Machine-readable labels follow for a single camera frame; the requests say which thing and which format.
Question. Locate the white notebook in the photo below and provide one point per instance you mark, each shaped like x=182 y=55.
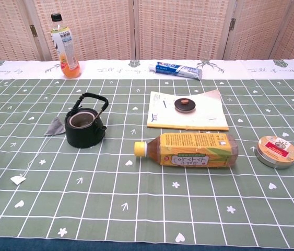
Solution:
x=204 y=117

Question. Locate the blue white toothpaste tube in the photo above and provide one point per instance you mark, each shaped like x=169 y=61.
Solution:
x=173 y=68

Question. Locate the tea bottle with yellow label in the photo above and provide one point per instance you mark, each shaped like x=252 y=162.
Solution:
x=188 y=149

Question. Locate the black cast iron teapot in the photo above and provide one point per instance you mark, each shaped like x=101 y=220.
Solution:
x=84 y=137

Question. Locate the woven folding screen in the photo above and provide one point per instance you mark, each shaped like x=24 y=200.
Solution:
x=178 y=28

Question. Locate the black teapot lid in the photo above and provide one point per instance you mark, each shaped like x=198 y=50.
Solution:
x=185 y=105

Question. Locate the round metal tin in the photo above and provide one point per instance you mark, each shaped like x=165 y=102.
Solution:
x=277 y=151

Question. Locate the green grid tablecloth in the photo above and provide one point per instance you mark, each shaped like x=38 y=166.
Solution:
x=146 y=204

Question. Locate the orange juice bottle black cap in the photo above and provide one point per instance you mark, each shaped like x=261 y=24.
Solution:
x=67 y=52

